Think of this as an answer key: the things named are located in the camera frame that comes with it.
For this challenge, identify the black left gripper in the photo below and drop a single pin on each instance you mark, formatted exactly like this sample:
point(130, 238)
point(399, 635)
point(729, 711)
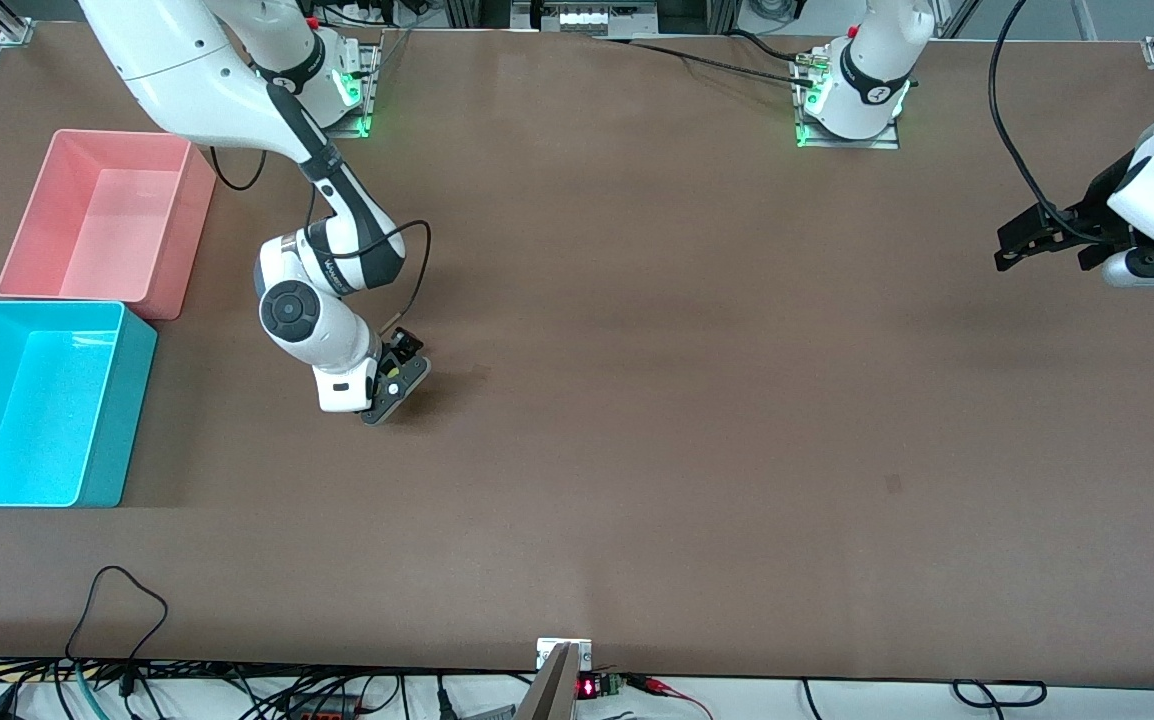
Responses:
point(1095, 207)

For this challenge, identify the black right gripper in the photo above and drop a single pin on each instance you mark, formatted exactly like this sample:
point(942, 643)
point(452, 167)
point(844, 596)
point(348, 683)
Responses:
point(403, 346)

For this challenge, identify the yellow tennis ball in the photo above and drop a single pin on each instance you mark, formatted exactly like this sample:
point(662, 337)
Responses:
point(392, 371)

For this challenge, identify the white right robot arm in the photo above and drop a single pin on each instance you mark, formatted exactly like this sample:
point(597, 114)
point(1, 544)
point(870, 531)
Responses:
point(187, 70)

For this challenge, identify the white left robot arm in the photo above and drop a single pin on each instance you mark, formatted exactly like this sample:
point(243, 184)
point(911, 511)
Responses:
point(867, 100)

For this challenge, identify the pink plastic bin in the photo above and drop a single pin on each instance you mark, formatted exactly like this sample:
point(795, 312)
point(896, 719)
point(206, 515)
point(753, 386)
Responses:
point(107, 230)

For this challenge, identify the blue plastic bin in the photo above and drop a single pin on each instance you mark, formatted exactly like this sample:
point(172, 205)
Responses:
point(37, 420)

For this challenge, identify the circuit board with red display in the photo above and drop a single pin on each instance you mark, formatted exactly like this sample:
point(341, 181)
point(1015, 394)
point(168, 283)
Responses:
point(597, 687)

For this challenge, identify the red and black clip leads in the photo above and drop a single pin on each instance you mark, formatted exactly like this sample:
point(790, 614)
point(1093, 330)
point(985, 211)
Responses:
point(657, 685)

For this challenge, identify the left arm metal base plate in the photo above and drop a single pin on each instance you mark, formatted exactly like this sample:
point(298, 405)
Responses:
point(887, 143)

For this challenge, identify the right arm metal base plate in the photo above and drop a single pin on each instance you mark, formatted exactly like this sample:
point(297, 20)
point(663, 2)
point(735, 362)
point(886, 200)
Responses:
point(362, 115)

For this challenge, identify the silver camera mount plate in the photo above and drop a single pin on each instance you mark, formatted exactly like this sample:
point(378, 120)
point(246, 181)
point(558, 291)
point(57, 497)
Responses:
point(547, 650)

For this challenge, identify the grey camera mount beam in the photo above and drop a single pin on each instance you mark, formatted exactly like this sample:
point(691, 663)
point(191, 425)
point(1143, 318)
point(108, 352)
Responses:
point(552, 695)

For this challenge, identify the aluminium frame with lit panel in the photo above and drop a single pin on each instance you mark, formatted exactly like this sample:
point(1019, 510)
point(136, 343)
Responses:
point(582, 18)

